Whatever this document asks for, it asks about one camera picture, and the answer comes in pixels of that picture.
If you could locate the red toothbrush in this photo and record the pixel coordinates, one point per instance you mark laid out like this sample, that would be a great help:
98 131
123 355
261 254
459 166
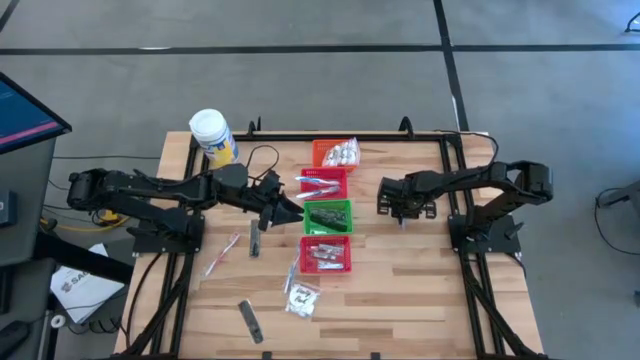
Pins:
220 255

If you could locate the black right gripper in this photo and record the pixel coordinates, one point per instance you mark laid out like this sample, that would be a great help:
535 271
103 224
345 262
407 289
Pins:
405 197

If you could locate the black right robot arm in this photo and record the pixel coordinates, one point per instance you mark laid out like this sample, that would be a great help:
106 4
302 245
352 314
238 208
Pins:
475 175

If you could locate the white yellow wipes canister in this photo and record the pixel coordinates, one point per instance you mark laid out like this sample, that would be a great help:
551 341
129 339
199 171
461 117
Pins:
212 132

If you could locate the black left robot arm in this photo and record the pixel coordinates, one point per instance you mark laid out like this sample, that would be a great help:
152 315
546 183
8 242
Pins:
150 185

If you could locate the black aluminium table frame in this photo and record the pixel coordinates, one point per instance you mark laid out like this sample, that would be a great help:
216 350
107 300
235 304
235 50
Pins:
290 137

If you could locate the orange plastic basket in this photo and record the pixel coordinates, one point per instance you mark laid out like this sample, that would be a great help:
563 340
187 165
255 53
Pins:
317 150

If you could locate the white printed booklet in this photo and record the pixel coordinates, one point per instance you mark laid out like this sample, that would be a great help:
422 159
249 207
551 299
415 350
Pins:
85 295

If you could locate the red plastic basket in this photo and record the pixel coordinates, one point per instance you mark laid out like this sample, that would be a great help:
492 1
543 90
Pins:
305 267
325 173

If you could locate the blue screen monitor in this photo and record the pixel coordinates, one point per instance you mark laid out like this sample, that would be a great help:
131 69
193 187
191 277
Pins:
25 117

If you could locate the grey desk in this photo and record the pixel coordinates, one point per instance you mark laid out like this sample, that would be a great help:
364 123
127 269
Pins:
27 200

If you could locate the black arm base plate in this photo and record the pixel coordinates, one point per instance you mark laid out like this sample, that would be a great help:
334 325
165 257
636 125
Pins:
150 245
502 245

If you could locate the white tape roll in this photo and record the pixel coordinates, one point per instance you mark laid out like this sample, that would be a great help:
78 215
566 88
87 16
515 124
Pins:
55 318

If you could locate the black comb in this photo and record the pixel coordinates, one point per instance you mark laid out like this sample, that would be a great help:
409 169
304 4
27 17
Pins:
251 322
255 239
322 215
337 224

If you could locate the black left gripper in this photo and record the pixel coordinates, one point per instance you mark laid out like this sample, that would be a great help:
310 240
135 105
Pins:
265 197

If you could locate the green plastic basket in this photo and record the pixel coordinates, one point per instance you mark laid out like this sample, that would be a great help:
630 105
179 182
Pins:
306 222

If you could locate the vanity pack swab bag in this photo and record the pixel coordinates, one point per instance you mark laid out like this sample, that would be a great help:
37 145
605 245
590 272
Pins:
302 300
332 156
351 152

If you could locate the black desk foot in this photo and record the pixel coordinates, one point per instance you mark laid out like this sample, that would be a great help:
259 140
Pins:
85 257

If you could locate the black desk device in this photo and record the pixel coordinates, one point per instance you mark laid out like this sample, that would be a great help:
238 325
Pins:
6 207

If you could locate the black rounded device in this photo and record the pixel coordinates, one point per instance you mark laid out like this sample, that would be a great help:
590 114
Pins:
12 340

